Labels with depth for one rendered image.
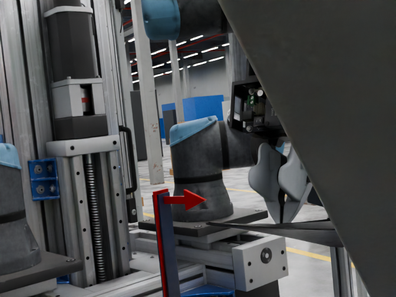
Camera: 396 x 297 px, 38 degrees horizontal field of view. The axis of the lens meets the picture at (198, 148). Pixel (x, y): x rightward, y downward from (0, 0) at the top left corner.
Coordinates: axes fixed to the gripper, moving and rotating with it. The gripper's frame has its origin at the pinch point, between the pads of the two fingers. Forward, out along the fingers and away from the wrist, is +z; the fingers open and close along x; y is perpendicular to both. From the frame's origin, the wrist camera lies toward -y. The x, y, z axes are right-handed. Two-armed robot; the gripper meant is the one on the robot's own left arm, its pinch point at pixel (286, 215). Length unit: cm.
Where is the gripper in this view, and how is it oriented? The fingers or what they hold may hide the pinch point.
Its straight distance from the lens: 64.2
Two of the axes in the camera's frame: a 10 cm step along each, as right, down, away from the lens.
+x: 8.1, -0.6, -5.9
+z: -0.7, 9.8, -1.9
